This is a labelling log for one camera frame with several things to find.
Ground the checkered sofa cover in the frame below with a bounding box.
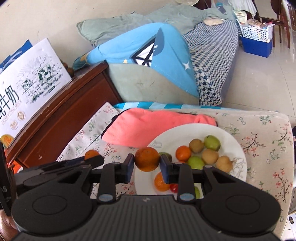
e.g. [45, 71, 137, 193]
[183, 20, 239, 106]

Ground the white plastic basket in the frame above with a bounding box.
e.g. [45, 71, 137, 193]
[236, 20, 274, 43]

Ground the pink towel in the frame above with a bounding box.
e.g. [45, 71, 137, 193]
[101, 108, 217, 148]

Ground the brown longan middle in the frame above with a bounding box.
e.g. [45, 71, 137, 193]
[202, 149, 219, 165]

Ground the brown longan right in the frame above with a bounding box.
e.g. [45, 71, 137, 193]
[216, 156, 233, 173]

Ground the green jujube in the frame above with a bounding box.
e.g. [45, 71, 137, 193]
[204, 135, 221, 151]
[187, 156, 205, 170]

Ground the brown longan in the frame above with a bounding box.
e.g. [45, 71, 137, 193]
[216, 156, 233, 173]
[202, 149, 219, 165]

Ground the green lime fruit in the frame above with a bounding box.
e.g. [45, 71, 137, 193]
[159, 152, 172, 162]

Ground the white floral plate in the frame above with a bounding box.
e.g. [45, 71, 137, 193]
[134, 123, 247, 200]

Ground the dark orange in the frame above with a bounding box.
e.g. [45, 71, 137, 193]
[134, 147, 160, 172]

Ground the brown kiwi fruit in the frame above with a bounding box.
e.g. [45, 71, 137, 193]
[189, 138, 204, 153]

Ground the blue storage bin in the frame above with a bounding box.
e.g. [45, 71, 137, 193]
[241, 37, 273, 58]

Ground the green sofa cushion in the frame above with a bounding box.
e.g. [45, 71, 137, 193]
[108, 64, 199, 105]

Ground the dark wooden cabinet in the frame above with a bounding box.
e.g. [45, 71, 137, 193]
[6, 61, 123, 168]

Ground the small red tomato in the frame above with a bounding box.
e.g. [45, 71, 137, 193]
[170, 184, 178, 193]

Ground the green jujube top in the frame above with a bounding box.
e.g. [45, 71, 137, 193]
[204, 135, 221, 151]

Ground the floral tablecloth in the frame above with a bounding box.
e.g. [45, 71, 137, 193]
[58, 102, 294, 236]

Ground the milk carton box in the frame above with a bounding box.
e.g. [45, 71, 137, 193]
[1, 38, 72, 139]

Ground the green jujube front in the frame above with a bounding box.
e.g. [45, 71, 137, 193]
[187, 156, 205, 170]

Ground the wooden chair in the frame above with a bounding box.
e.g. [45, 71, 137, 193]
[256, 0, 290, 49]

